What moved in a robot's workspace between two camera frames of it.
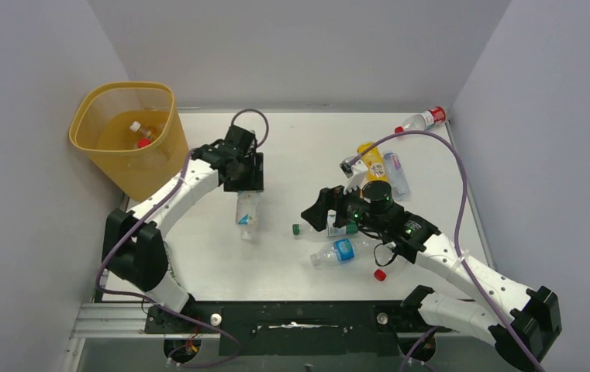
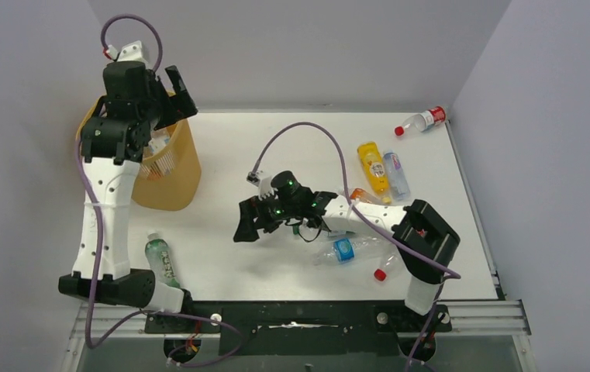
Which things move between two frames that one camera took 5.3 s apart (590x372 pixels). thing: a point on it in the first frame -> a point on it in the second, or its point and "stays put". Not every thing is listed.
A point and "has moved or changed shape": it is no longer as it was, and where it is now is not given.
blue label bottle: (246, 212) has moved or changed shape
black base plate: (295, 328) stays put
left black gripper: (253, 182) -> (184, 105)
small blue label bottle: (396, 176) stays put
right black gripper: (339, 206) -> (260, 215)
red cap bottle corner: (422, 121) stays put
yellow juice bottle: (373, 163) stays put
